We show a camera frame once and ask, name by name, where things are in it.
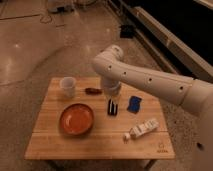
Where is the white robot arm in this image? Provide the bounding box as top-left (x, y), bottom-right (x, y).
top-left (92, 45), bottom-right (213, 133)

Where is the black striped rectangular block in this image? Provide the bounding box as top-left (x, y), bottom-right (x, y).
top-left (107, 99), bottom-right (118, 116)

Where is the brown sausage-shaped object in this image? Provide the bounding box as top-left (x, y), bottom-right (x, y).
top-left (85, 88), bottom-right (102, 95)

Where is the blue sponge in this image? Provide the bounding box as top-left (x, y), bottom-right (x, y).
top-left (127, 96), bottom-right (142, 113)

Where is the orange round plate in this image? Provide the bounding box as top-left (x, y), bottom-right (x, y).
top-left (59, 103), bottom-right (94, 136)

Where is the wooden folding table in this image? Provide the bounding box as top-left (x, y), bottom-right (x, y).
top-left (25, 77), bottom-right (175, 160)

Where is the white bottle lying down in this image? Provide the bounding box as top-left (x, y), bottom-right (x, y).
top-left (123, 118), bottom-right (159, 141)

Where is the translucent plastic cup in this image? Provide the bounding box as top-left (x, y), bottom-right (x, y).
top-left (59, 77), bottom-right (76, 98)

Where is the black box on floor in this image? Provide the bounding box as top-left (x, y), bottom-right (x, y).
top-left (120, 25), bottom-right (134, 38)

